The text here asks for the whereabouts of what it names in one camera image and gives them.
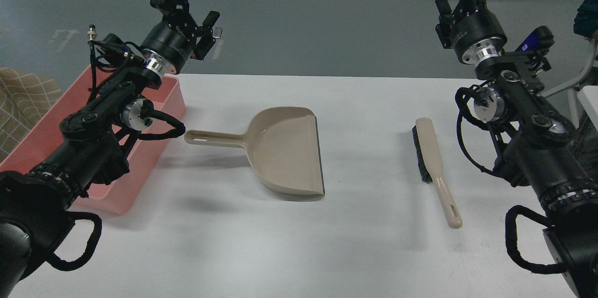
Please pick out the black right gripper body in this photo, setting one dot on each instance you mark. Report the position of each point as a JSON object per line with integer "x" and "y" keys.
{"x": 478, "y": 37}

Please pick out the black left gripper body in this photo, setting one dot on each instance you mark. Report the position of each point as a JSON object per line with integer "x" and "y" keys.
{"x": 176, "y": 39}

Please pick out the beige plastic dustpan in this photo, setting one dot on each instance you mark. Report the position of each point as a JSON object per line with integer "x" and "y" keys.
{"x": 282, "y": 147}

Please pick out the beige hand brush black bristles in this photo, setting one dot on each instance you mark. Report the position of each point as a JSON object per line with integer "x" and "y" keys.
{"x": 431, "y": 168}

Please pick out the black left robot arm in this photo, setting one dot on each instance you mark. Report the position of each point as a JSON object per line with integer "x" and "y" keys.
{"x": 36, "y": 224}

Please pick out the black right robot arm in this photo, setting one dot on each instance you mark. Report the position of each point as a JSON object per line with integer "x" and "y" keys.
{"x": 531, "y": 139}

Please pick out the pink plastic bin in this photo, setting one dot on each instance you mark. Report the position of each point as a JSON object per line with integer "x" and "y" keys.
{"x": 45, "y": 137}

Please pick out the grey floor plate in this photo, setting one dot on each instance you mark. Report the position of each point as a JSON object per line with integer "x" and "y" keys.
{"x": 217, "y": 32}

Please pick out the office chair base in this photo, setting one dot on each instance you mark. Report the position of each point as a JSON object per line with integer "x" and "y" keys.
{"x": 586, "y": 76}

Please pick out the person in dark teal top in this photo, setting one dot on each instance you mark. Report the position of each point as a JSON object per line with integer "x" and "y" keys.
{"x": 586, "y": 20}

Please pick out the beige checkered cloth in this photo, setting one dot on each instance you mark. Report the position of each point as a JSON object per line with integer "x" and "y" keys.
{"x": 24, "y": 99}

